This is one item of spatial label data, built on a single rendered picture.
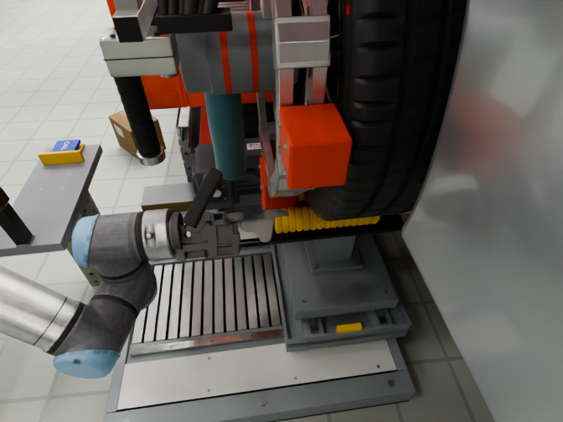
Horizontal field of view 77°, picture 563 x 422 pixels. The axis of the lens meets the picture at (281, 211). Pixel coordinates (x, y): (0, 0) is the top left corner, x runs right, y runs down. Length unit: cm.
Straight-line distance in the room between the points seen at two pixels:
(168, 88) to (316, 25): 84
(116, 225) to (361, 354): 78
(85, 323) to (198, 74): 46
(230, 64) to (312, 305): 67
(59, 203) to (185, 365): 57
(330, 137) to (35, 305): 51
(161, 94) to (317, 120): 87
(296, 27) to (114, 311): 54
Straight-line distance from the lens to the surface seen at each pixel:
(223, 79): 68
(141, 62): 54
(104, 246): 67
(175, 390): 113
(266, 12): 69
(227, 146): 92
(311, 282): 107
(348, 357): 114
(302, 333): 108
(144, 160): 63
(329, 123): 44
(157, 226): 65
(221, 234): 64
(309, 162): 42
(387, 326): 110
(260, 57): 67
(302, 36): 45
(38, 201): 117
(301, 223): 81
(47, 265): 165
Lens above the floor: 111
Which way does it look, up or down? 45 degrees down
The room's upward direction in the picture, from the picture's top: straight up
